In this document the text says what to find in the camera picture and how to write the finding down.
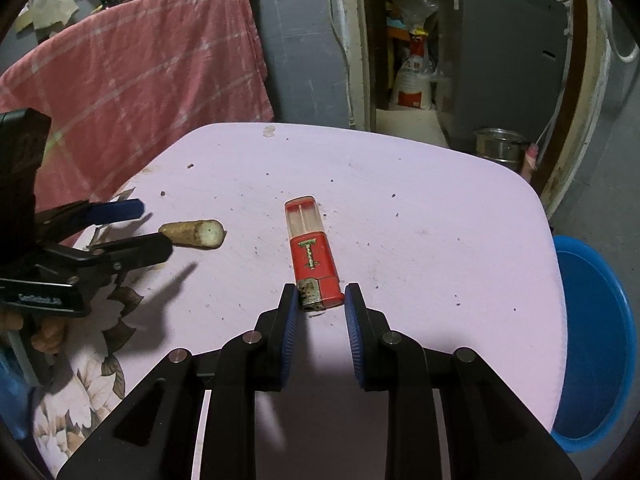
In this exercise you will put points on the metal pot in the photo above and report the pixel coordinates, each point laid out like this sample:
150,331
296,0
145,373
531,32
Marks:
495,145

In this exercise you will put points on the pink checked cloth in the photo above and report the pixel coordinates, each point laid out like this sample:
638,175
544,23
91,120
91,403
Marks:
150,60

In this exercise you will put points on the beige hanging cloth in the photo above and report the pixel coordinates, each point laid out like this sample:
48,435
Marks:
50,2

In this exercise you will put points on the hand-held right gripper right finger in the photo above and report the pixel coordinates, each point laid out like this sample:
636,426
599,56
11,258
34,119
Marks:
352,340

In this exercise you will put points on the blue plastic basin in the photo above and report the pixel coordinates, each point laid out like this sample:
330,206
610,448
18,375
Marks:
600,340

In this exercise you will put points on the person's left hand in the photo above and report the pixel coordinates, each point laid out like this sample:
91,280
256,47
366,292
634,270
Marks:
45,337

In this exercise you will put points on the white sack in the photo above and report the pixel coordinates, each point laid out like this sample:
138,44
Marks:
412,80

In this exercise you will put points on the pale vegetable stub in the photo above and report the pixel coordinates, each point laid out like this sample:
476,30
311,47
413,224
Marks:
197,234

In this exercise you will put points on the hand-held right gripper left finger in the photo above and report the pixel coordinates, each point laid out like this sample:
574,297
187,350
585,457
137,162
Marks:
287,340

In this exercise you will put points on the grey metal cabinet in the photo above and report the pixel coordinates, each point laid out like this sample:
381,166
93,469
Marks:
500,60

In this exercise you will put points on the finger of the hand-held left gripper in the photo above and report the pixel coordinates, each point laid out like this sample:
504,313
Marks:
140,252
122,210

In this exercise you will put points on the red plastic lighter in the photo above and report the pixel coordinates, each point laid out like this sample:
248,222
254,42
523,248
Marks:
312,260

